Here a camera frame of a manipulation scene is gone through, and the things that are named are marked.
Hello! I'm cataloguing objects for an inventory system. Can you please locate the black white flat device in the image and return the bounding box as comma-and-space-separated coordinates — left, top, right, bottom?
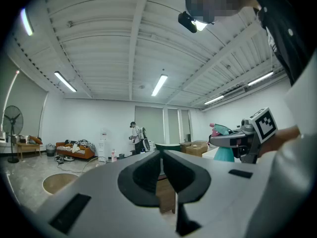
54, 154, 75, 162

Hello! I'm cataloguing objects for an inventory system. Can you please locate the gold wire chair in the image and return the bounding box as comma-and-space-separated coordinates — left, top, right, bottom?
81, 156, 107, 175

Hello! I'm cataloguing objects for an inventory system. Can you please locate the open cardboard box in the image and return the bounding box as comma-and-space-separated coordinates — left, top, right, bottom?
179, 140, 208, 147

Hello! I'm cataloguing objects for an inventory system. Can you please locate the person's black shirt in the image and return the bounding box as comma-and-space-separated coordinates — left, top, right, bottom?
237, 0, 317, 86

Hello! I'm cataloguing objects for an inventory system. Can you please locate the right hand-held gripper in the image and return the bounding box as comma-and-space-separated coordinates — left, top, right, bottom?
209, 107, 278, 165

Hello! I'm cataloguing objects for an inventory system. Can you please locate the person's right forearm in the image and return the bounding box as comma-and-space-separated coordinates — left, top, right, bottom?
257, 124, 302, 159

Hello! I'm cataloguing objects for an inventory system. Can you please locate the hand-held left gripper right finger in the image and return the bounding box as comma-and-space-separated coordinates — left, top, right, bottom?
162, 149, 272, 238

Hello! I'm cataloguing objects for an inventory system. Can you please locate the round white brown side table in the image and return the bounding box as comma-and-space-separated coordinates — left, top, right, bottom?
42, 173, 80, 195

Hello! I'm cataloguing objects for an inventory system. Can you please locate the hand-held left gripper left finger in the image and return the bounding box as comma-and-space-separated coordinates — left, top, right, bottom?
32, 150, 177, 238

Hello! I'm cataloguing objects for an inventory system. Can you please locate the black power cable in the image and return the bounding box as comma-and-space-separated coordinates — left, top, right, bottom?
57, 161, 82, 174

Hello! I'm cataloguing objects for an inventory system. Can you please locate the large cardboard box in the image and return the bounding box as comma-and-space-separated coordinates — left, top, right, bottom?
185, 144, 209, 158

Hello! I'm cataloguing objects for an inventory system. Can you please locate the black standing fan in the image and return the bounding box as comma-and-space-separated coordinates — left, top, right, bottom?
2, 105, 24, 164

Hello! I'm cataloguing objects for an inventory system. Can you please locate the orange sofa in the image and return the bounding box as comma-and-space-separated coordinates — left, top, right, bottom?
55, 139, 96, 160

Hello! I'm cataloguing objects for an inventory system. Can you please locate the teal and pink toy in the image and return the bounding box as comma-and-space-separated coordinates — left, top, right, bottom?
209, 122, 235, 163

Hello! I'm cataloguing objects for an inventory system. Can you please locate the grey roller blind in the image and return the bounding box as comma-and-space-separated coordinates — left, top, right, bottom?
7, 70, 49, 143
135, 105, 164, 145
181, 109, 191, 142
0, 56, 15, 123
167, 108, 179, 145

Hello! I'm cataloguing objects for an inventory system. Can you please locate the black white striped blanket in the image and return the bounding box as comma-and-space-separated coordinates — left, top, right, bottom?
74, 139, 96, 153

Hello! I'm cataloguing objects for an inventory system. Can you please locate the ceiling tube light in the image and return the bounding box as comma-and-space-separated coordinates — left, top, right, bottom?
20, 7, 34, 37
194, 20, 208, 32
203, 95, 225, 106
151, 73, 168, 97
53, 70, 78, 93
247, 70, 274, 87

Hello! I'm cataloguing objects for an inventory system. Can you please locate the white backpack rig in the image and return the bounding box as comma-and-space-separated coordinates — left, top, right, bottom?
139, 126, 152, 154

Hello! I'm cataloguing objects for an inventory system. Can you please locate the dark green bathtub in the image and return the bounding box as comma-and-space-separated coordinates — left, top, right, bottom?
155, 143, 182, 153

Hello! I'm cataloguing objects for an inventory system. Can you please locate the white rectangular cabinet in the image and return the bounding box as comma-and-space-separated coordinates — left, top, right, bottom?
202, 146, 218, 161

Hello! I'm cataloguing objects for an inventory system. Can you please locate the wooden bench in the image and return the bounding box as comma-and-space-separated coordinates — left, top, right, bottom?
16, 142, 42, 160

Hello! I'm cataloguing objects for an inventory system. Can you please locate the person's head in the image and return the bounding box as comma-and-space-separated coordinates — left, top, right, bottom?
184, 0, 262, 24

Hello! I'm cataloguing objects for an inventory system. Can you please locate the white water dispenser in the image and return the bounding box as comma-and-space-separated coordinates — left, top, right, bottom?
98, 127, 109, 162

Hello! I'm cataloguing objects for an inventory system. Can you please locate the black head camera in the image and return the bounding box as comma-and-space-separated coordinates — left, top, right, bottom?
177, 10, 198, 34

